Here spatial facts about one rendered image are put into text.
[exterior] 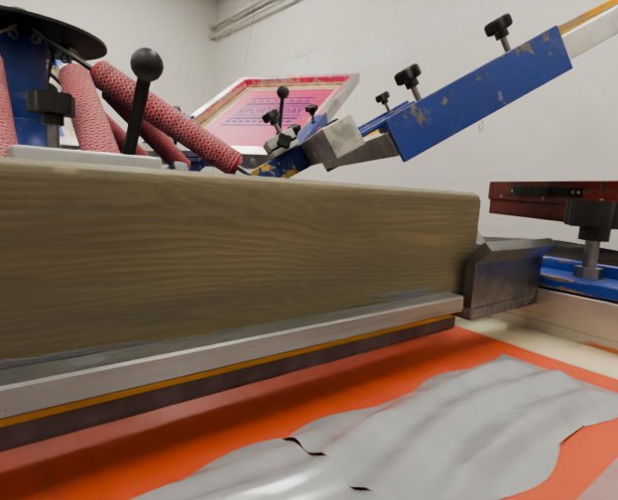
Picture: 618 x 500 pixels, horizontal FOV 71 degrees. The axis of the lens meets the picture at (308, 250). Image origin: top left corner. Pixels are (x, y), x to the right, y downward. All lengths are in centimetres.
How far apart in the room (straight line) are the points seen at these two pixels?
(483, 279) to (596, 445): 12
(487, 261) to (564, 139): 198
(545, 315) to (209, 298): 28
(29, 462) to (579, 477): 20
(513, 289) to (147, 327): 26
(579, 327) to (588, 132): 190
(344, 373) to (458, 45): 248
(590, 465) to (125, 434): 18
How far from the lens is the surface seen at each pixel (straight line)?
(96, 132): 70
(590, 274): 39
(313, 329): 20
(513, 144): 237
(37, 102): 45
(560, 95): 232
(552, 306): 38
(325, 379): 24
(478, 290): 30
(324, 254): 21
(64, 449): 20
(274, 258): 19
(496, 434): 20
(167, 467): 18
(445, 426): 20
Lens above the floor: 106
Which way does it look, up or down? 8 degrees down
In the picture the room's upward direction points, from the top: 4 degrees clockwise
